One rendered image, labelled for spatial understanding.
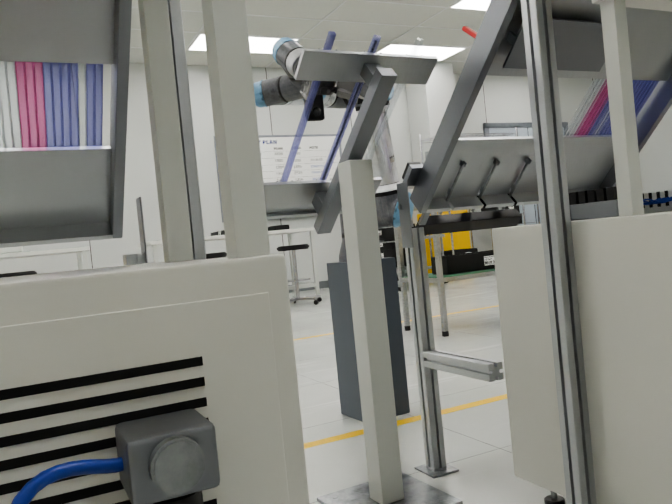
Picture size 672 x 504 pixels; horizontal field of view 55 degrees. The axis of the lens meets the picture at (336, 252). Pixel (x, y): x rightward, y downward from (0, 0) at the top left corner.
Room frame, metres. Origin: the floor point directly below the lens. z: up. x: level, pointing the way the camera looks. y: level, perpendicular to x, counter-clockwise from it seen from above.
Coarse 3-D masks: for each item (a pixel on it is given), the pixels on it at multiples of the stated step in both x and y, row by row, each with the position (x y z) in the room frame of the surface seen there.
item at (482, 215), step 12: (432, 216) 1.79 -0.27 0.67; (444, 216) 1.80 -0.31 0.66; (456, 216) 1.82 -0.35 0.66; (468, 216) 1.83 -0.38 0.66; (480, 216) 1.85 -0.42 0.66; (492, 216) 1.86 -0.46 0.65; (504, 216) 1.88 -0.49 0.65; (516, 216) 1.89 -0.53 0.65; (432, 228) 1.77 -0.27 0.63; (444, 228) 1.80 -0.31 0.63; (456, 228) 1.82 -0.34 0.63; (468, 228) 1.84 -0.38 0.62; (480, 228) 1.86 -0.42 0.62
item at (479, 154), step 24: (456, 144) 1.63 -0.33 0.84; (480, 144) 1.67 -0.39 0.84; (504, 144) 1.70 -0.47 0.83; (528, 144) 1.74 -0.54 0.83; (576, 144) 1.82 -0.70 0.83; (600, 144) 1.86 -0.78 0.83; (456, 168) 1.69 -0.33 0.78; (480, 168) 1.73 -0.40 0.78; (504, 168) 1.77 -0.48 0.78; (528, 168) 1.81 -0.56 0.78; (576, 168) 1.90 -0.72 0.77; (600, 168) 1.95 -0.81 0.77; (456, 192) 1.76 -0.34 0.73; (504, 192) 1.85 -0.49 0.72
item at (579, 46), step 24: (552, 0) 1.43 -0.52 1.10; (576, 0) 1.45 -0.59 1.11; (576, 24) 1.45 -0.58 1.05; (600, 24) 1.48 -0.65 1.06; (648, 24) 1.60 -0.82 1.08; (504, 48) 1.47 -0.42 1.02; (576, 48) 1.50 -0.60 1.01; (600, 48) 1.53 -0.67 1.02; (648, 48) 1.66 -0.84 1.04; (504, 72) 1.52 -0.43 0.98; (576, 72) 1.62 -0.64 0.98; (600, 72) 1.65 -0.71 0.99; (648, 72) 1.72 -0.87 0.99
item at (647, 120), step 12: (660, 84) 1.80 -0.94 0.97; (660, 96) 1.80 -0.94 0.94; (648, 108) 1.84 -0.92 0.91; (660, 108) 1.80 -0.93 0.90; (636, 120) 1.88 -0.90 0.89; (648, 120) 1.84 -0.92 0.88; (660, 120) 1.83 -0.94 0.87; (648, 132) 1.84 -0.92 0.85; (612, 168) 1.96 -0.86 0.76; (612, 180) 1.97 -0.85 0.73
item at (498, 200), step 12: (528, 192) 1.89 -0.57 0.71; (432, 204) 1.72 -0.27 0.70; (444, 204) 1.74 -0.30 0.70; (456, 204) 1.75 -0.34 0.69; (468, 204) 1.77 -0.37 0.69; (480, 204) 1.78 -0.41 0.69; (492, 204) 1.80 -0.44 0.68; (504, 204) 1.82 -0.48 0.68; (516, 204) 1.84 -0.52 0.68; (528, 204) 1.86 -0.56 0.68
